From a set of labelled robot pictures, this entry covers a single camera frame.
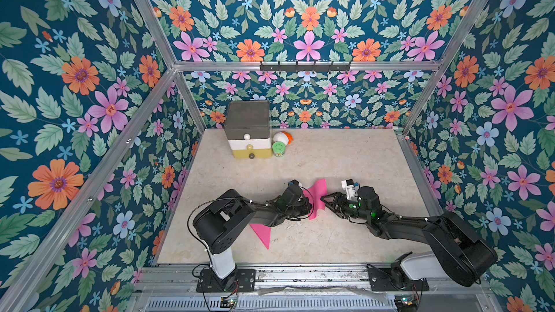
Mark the pink square paper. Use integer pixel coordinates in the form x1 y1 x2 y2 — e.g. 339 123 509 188
250 224 272 249

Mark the orange white plush toy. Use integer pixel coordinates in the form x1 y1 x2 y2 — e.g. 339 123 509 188
273 131 293 146

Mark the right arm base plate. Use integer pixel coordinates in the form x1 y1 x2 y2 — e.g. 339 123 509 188
366 264 429 292

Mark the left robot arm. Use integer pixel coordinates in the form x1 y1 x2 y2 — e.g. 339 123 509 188
192 180 314 280

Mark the black hook rail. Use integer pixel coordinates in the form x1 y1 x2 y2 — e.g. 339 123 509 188
259 62 351 73

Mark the green lidded can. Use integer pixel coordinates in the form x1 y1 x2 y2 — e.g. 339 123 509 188
272 142 287 157

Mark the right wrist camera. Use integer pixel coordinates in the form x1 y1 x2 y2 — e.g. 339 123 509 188
341 179 359 201

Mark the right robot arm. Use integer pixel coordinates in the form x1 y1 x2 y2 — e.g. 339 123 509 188
320 186 498 287

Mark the small drawer cabinet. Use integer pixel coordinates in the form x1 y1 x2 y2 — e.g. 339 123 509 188
224 101 273 160

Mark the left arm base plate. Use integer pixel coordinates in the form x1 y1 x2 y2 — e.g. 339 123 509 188
196 268 257 293

